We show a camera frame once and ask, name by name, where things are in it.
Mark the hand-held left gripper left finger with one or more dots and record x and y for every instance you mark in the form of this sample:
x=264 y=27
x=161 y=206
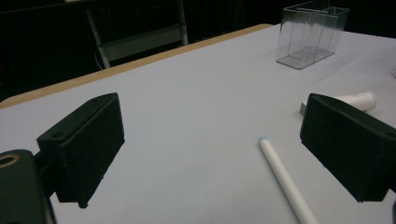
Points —
x=87 y=149

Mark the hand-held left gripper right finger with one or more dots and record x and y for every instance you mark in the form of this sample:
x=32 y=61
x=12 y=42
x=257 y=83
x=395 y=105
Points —
x=342 y=143

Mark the white rectangular tube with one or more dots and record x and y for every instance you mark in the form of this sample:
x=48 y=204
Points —
x=361 y=100

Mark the white pen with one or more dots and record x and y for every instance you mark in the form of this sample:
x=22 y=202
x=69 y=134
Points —
x=280 y=171

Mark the clear plastic organizer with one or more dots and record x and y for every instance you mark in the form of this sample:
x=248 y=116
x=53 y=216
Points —
x=305 y=46

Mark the white table sheet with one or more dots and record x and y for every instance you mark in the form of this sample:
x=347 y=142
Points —
x=193 y=102

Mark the white metal stand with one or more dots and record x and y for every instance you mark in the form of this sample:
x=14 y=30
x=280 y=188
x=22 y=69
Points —
x=140 y=42

